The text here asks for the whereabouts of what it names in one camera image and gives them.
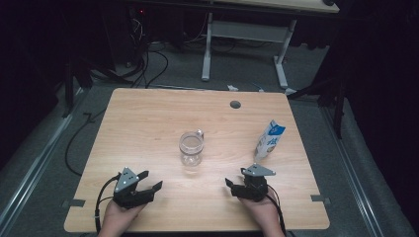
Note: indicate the clear glass jar with lid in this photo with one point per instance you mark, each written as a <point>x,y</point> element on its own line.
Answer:
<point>191,148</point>

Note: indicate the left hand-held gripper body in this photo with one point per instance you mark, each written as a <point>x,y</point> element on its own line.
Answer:
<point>126,181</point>

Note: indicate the blue and white scrap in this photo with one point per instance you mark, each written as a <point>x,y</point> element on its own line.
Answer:
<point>259,88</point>

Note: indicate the person's left hand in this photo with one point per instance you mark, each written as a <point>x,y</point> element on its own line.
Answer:
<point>117,219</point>

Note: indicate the white and blue milk pouch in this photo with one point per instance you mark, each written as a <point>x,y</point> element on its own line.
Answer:
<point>269,140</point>

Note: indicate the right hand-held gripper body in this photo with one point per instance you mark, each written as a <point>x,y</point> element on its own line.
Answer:
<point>257,187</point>

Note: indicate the grey tape strip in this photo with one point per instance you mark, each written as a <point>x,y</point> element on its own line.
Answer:
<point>74,203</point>
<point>320,198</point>

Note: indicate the black stand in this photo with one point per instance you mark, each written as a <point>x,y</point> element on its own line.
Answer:
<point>338,108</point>
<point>68,89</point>

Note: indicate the metal floor rail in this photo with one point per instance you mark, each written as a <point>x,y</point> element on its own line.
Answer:
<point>36,161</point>
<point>354,177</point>

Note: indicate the person's right hand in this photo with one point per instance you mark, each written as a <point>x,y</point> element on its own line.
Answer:
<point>267,215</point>

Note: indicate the white paper scrap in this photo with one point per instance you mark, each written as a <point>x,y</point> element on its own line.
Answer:
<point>232,88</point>

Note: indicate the dark computer tower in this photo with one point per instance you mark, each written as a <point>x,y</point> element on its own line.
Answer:
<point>125,36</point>

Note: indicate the desk with white legs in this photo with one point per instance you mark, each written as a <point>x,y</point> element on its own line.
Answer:
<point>247,31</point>

